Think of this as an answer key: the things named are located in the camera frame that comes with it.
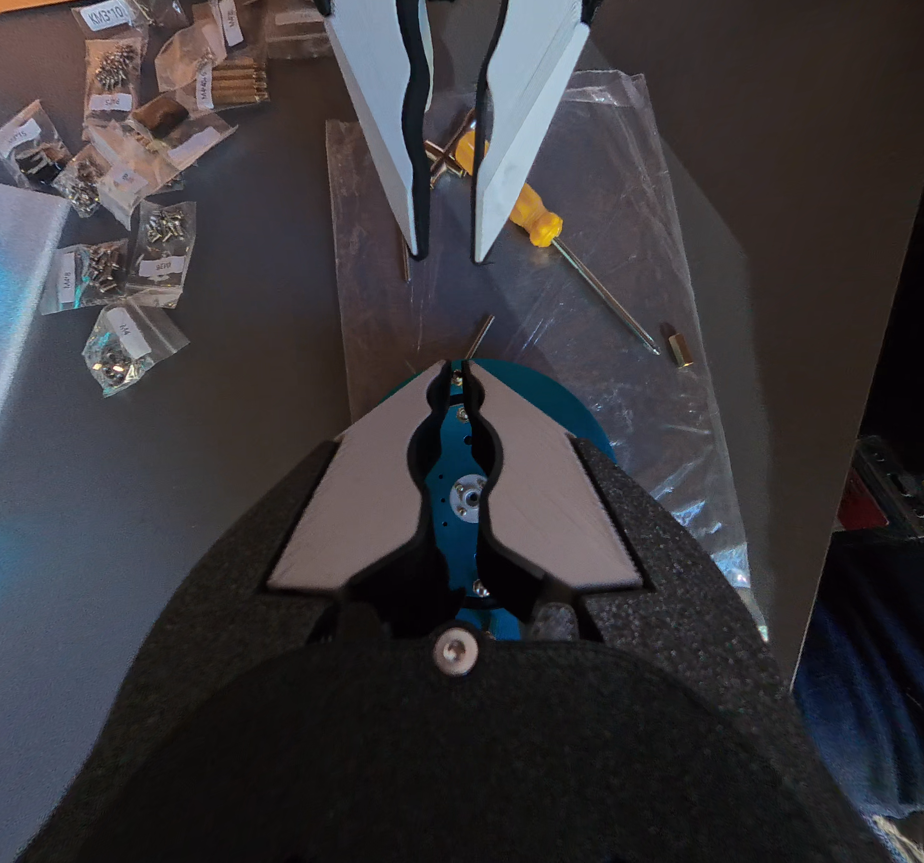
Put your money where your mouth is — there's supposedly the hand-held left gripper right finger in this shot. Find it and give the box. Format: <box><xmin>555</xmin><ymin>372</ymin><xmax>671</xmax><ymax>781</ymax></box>
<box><xmin>462</xmin><ymin>361</ymin><xmax>645</xmax><ymax>593</ymax></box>

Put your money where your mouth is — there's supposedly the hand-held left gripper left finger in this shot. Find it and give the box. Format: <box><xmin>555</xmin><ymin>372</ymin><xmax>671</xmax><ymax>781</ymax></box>
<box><xmin>267</xmin><ymin>361</ymin><xmax>447</xmax><ymax>598</ymax></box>

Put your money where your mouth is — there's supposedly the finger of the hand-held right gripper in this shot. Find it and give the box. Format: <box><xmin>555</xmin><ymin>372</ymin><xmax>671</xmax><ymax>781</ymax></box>
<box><xmin>471</xmin><ymin>0</ymin><xmax>594</xmax><ymax>265</ymax></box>
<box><xmin>321</xmin><ymin>0</ymin><xmax>434</xmax><ymax>261</ymax></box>

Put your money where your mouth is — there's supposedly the blue metal turntable base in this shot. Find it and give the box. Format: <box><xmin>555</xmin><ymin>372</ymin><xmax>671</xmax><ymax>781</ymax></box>
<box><xmin>375</xmin><ymin>358</ymin><xmax>618</xmax><ymax>644</ymax></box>

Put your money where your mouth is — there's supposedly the grey desk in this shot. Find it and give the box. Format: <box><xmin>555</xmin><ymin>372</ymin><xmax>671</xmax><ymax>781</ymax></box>
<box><xmin>0</xmin><ymin>0</ymin><xmax>924</xmax><ymax>705</ymax></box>

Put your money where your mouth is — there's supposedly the bundle of long bolts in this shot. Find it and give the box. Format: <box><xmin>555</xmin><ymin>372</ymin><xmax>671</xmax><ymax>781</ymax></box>
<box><xmin>422</xmin><ymin>106</ymin><xmax>479</xmax><ymax>189</ymax></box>

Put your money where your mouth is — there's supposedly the clear plastic bag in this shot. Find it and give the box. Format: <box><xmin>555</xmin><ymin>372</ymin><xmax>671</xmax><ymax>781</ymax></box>
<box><xmin>325</xmin><ymin>69</ymin><xmax>770</xmax><ymax>644</ymax></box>

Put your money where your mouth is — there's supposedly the pile of small screw bags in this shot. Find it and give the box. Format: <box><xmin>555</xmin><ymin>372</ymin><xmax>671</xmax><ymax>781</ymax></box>
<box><xmin>0</xmin><ymin>0</ymin><xmax>333</xmax><ymax>398</ymax></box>

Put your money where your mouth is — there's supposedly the red and black case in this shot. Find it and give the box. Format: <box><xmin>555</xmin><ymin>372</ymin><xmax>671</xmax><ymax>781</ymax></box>
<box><xmin>837</xmin><ymin>433</ymin><xmax>924</xmax><ymax>539</ymax></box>

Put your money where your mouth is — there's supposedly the white packaging tray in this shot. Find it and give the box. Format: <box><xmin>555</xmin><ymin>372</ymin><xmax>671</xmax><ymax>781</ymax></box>
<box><xmin>0</xmin><ymin>183</ymin><xmax>73</xmax><ymax>416</ymax></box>

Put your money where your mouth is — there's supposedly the yellow handled screwdriver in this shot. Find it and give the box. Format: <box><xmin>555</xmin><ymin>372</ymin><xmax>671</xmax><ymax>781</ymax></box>
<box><xmin>449</xmin><ymin>128</ymin><xmax>662</xmax><ymax>357</ymax></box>

